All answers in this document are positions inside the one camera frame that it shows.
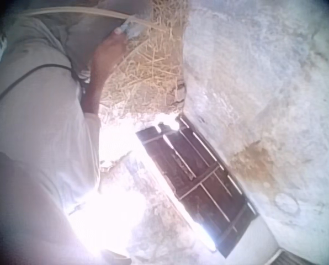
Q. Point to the person's right hand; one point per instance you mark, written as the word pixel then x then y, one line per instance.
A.
pixel 108 51

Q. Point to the person's right fingers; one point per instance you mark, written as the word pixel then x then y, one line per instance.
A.
pixel 119 36

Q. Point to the pale blue plastic piece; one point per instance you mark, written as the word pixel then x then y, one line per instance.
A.
pixel 131 29

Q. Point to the heap of dry straw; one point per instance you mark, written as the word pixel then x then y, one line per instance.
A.
pixel 150 71

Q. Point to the long pale curved stick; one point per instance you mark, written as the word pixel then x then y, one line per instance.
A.
pixel 79 10

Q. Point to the dark brown wooden door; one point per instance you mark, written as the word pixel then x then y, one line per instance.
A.
pixel 197 182

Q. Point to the grey ribbed sheet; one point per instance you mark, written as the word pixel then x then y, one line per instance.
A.
pixel 287 257

